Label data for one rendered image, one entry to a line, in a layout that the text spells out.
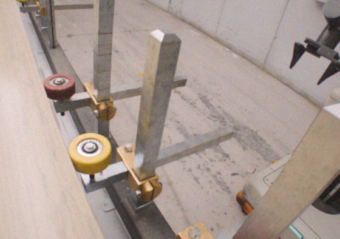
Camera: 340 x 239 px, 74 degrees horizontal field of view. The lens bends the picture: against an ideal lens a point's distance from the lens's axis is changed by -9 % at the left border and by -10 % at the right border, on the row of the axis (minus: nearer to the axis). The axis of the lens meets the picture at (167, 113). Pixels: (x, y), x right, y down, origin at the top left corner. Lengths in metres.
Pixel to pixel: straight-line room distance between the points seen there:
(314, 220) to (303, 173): 1.22
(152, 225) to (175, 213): 0.85
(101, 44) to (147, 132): 0.26
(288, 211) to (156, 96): 0.24
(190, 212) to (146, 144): 1.08
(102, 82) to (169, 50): 0.32
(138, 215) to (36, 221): 0.29
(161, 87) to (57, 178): 0.23
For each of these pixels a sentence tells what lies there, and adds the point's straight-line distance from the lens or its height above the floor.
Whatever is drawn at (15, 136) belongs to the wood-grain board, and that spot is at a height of 0.90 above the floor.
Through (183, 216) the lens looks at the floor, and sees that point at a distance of 1.47.
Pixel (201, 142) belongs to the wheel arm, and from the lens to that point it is 0.65.
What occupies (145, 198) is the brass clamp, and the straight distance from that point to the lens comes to 0.54.
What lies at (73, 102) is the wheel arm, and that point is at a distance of 0.69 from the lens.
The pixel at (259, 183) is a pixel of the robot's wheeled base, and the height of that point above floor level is 0.28.
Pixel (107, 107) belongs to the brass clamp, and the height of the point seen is 0.85.
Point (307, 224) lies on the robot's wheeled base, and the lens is 1.40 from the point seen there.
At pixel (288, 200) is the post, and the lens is 0.25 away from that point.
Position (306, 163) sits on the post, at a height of 1.12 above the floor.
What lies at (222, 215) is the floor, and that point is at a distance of 1.54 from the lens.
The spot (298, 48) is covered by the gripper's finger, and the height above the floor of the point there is 1.06.
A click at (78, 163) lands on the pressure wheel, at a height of 0.90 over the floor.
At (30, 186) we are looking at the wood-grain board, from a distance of 0.44.
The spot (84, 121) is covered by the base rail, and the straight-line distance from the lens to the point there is 0.85.
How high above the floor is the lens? 1.25
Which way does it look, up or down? 37 degrees down
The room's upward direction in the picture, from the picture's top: 12 degrees clockwise
